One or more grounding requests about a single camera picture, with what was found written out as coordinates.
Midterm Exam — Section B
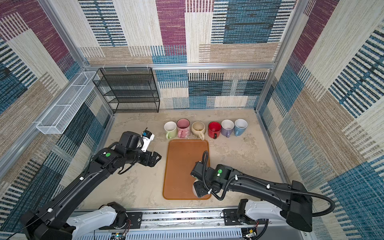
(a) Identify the orange plastic tray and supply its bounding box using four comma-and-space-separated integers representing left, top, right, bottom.
163, 139, 209, 200

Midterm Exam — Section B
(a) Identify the white wire mesh basket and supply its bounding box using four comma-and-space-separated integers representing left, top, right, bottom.
36, 72, 96, 135

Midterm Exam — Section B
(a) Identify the light green mug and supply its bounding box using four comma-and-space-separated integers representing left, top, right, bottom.
164, 121, 178, 139

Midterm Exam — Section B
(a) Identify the cream marbled mug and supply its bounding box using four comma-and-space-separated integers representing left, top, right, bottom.
191, 122, 206, 141

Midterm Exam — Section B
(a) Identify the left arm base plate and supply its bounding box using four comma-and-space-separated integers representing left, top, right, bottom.
121, 212, 143, 230

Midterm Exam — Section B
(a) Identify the blue mug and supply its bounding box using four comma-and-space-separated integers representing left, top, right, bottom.
234, 119, 248, 137

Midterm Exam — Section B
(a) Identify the white mug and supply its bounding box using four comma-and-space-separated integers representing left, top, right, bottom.
192, 184, 199, 198

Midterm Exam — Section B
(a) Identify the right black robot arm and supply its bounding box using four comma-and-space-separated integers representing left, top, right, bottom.
191, 152, 336, 232

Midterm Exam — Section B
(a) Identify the purple mug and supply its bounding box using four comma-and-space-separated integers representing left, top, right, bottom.
221, 120, 235, 138

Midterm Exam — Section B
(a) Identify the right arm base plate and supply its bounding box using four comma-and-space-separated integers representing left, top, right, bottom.
220, 209, 266, 226

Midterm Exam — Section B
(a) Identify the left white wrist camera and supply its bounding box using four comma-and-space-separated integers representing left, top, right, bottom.
141, 128, 155, 153

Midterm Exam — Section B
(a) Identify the red mug black handle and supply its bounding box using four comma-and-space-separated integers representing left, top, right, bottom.
208, 121, 222, 139

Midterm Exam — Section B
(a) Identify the pink ghost pattern mug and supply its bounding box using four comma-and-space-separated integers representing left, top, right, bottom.
177, 119, 191, 139

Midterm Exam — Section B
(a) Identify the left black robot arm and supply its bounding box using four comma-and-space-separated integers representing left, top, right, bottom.
20, 130, 162, 240

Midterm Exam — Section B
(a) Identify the black wire shelf rack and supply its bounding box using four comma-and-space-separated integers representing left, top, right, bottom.
93, 67, 160, 114

